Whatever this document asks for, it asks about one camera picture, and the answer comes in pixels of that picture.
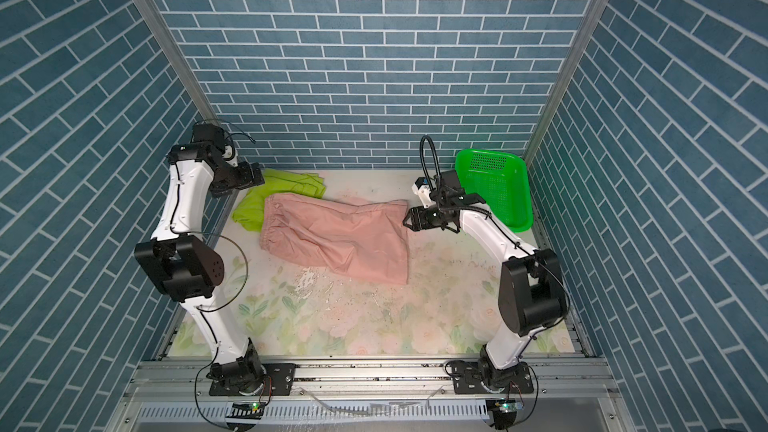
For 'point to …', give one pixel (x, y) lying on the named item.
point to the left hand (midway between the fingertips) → (250, 181)
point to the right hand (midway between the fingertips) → (411, 217)
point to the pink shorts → (368, 240)
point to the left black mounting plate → (279, 382)
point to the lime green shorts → (249, 210)
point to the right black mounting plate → (468, 379)
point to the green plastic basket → (500, 178)
